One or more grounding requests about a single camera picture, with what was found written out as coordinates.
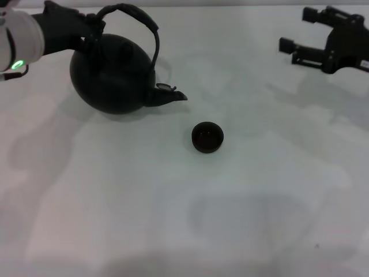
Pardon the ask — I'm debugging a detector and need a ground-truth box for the small dark teacup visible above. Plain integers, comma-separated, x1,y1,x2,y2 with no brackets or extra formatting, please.
191,121,225,154

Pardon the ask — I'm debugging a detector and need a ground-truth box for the grey left wrist cable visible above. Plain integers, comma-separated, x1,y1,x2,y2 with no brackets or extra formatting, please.
0,63,29,83

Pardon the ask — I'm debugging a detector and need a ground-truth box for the black round teapot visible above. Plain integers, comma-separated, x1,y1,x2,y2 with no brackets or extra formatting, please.
70,3,189,115

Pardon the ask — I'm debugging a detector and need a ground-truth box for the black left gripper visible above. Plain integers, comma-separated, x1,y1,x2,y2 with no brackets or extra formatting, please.
31,0,106,59

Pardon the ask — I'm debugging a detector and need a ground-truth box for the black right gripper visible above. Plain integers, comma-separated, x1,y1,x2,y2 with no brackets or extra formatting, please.
278,5,369,75

